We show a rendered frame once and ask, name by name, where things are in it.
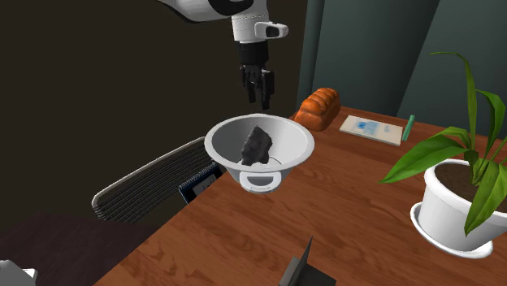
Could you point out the pale book with blue print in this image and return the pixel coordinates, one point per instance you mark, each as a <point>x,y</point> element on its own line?
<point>371,129</point>

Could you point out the brown bread loaf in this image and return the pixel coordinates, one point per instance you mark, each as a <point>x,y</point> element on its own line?
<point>318,109</point>

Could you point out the black lumpy rock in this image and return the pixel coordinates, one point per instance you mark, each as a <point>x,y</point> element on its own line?
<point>256,147</point>

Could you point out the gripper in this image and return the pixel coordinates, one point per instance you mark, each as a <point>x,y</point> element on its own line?
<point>252,53</point>

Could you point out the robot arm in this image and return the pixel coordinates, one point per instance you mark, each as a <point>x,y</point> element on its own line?
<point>221,8</point>

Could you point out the blue spiral notebook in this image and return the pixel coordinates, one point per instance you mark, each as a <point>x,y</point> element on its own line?
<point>198,184</point>

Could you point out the green plant in white pot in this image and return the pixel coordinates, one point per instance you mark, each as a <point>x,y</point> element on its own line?
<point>451,198</point>

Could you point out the white object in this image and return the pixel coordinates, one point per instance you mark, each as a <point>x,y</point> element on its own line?
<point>14,273</point>

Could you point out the white bowl kitchen scale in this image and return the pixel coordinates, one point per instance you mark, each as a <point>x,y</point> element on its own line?
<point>277,142</point>

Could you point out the green marker pen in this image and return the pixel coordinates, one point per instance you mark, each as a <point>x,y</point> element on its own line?
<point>408,128</point>

